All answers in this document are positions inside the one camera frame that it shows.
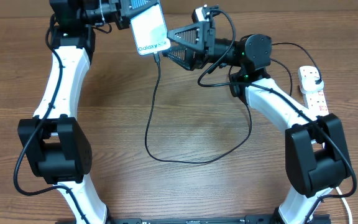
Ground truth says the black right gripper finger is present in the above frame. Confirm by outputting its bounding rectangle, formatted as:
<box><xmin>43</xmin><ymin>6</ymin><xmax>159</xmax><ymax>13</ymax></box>
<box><xmin>162</xmin><ymin>44</ymin><xmax>207</xmax><ymax>71</ymax></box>
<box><xmin>167</xmin><ymin>21</ymin><xmax>208</xmax><ymax>52</ymax></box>

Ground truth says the Galaxy smartphone blue screen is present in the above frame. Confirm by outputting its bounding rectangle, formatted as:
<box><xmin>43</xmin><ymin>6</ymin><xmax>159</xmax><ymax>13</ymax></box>
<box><xmin>131</xmin><ymin>1</ymin><xmax>171</xmax><ymax>55</ymax></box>

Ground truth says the black charger cable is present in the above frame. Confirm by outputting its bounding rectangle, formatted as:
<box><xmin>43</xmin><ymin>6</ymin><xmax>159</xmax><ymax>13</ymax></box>
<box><xmin>144</xmin><ymin>42</ymin><xmax>323</xmax><ymax>165</ymax></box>

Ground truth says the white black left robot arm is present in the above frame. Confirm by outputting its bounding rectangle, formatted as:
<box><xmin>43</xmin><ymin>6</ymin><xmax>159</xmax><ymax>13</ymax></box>
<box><xmin>17</xmin><ymin>0</ymin><xmax>160</xmax><ymax>223</ymax></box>

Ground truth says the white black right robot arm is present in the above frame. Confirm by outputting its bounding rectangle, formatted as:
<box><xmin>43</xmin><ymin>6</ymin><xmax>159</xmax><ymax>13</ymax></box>
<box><xmin>163</xmin><ymin>19</ymin><xmax>355</xmax><ymax>223</ymax></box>

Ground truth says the white charger plug adapter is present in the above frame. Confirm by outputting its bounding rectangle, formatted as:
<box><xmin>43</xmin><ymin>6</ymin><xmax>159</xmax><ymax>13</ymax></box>
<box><xmin>300</xmin><ymin>76</ymin><xmax>324</xmax><ymax>94</ymax></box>

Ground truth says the white power strip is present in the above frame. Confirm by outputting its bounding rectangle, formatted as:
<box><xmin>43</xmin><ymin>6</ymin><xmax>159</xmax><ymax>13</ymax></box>
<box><xmin>298</xmin><ymin>66</ymin><xmax>329</xmax><ymax>116</ymax></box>

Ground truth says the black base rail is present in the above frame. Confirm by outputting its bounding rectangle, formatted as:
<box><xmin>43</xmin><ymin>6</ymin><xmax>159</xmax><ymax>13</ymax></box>
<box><xmin>55</xmin><ymin>213</ymin><xmax>332</xmax><ymax>224</ymax></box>

